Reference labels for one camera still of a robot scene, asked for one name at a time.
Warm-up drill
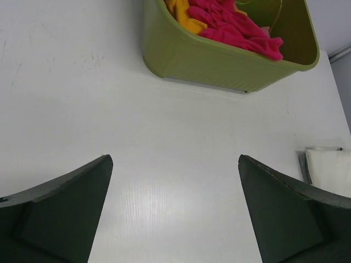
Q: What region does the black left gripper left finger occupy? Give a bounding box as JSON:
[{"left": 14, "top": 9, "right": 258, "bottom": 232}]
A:
[{"left": 1, "top": 155, "right": 113, "bottom": 262}]

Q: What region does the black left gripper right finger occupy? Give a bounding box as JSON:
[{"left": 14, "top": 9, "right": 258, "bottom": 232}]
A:
[{"left": 238, "top": 155, "right": 350, "bottom": 262}]

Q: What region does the folded white t-shirt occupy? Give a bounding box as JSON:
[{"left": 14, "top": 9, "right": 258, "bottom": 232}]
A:
[{"left": 298, "top": 147, "right": 350, "bottom": 197}]

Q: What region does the salmon pink t-shirt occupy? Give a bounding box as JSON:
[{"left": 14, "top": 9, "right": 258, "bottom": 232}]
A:
[{"left": 261, "top": 26, "right": 270, "bottom": 37}]

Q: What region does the green plastic bin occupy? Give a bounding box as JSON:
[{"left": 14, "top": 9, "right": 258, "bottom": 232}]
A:
[{"left": 142, "top": 1, "right": 319, "bottom": 92}]

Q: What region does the yellow t-shirt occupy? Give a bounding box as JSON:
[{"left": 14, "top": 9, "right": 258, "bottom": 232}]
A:
[{"left": 164, "top": 0, "right": 207, "bottom": 35}]

